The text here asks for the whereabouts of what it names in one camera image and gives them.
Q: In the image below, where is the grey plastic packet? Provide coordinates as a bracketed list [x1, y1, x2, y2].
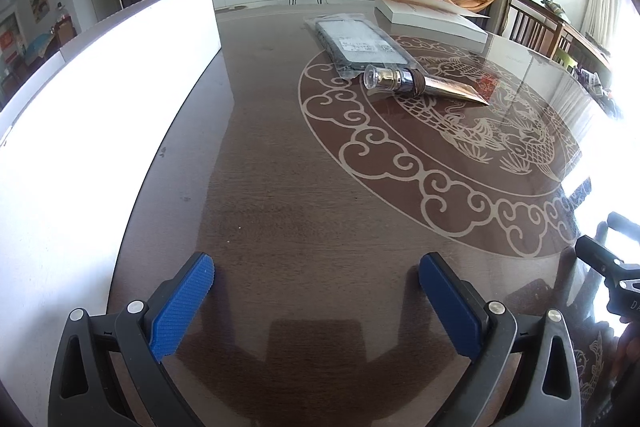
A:
[304, 14, 412, 80]

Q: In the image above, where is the dining table with cloth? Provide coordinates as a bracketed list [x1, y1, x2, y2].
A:
[22, 29, 67, 64]

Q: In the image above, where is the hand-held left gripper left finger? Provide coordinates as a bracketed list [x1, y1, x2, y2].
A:
[47, 252, 216, 427]

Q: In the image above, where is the wooden chair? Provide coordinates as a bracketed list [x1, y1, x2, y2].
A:
[502, 0, 562, 58]

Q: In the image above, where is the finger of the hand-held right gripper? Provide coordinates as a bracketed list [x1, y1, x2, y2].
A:
[575, 234, 628, 279]
[607, 212, 640, 236]

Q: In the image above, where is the wooden side table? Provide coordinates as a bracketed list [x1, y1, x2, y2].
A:
[550, 4, 615, 75]

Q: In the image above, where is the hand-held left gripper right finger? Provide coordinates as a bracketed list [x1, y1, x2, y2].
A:
[419, 252, 582, 427]

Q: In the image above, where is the white flat box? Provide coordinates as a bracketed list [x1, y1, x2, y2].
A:
[375, 0, 490, 46]

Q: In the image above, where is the white storage box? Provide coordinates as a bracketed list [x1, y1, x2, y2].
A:
[0, 0, 224, 427]

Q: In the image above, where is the wall painting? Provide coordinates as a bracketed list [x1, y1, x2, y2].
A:
[28, 0, 51, 24]

